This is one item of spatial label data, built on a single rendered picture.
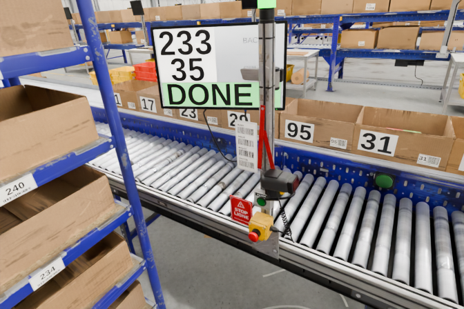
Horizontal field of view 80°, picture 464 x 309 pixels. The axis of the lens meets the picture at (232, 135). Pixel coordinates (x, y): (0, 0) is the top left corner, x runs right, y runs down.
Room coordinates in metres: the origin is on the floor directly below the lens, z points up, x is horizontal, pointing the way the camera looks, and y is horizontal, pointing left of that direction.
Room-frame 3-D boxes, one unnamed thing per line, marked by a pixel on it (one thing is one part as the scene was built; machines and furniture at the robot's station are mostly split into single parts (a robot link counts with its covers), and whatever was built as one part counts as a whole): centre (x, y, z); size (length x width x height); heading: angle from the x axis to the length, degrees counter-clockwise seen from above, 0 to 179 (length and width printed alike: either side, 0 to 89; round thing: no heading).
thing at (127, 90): (2.31, 0.81, 0.96); 0.39 x 0.29 x 0.17; 58
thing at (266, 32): (0.84, -0.12, 1.11); 0.12 x 0.05 x 0.88; 57
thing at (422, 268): (0.78, -0.72, 0.72); 0.52 x 0.05 x 0.05; 147
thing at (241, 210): (0.86, -0.04, 0.85); 0.16 x 0.01 x 0.13; 57
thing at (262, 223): (0.77, -0.12, 0.84); 0.15 x 0.09 x 0.07; 57
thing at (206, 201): (1.28, 0.05, 0.72); 0.52 x 0.05 x 0.05; 147
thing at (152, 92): (2.10, 0.48, 0.96); 0.39 x 0.29 x 0.17; 57
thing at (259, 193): (0.82, -0.10, 0.95); 0.07 x 0.03 x 0.07; 57
